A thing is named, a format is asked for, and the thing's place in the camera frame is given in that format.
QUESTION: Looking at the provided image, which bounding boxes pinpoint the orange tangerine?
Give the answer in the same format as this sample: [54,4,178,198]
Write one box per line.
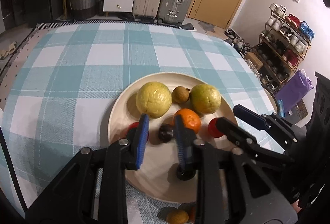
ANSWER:
[174,108,201,134]
[188,205,196,223]

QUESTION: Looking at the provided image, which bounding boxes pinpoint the green-yellow guava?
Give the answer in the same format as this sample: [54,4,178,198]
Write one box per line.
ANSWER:
[190,83,222,114]

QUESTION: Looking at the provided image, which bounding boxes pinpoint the dark plum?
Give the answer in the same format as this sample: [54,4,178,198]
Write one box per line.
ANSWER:
[176,164,196,181]
[158,123,174,143]

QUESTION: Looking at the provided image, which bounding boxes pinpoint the brown longan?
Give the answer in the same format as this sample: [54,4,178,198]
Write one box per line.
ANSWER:
[172,86,190,104]
[166,209,189,224]

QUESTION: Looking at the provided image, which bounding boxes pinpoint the red tomato small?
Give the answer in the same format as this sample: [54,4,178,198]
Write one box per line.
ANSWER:
[126,122,149,143]

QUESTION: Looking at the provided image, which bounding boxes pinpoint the yellow guava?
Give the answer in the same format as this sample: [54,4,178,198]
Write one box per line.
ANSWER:
[135,81,172,118]

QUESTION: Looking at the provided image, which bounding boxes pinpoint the purple bag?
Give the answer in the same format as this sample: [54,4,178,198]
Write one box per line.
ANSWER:
[275,69,314,113]

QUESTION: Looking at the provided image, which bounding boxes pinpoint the shoe rack with shoes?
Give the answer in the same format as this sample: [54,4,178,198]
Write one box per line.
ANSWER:
[252,3,315,94]

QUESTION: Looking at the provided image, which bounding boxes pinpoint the teal checked tablecloth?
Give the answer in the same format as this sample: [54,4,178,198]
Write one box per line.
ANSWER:
[0,21,284,224]

